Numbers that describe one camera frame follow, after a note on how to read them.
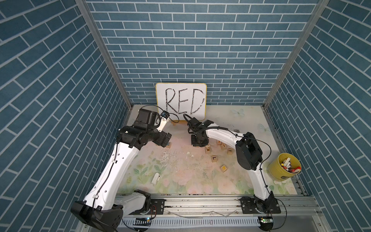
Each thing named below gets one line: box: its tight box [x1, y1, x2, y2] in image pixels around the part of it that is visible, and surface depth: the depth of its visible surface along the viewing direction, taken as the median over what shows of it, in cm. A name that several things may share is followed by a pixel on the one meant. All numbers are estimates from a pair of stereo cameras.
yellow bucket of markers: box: [266, 152, 302, 182], surface depth 78 cm
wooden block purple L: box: [211, 155, 218, 163], surface depth 91 cm
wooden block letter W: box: [204, 144, 213, 155], surface depth 95 cm
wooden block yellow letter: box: [219, 164, 228, 173], surface depth 87 cm
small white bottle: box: [150, 172, 161, 186], surface depth 82 cm
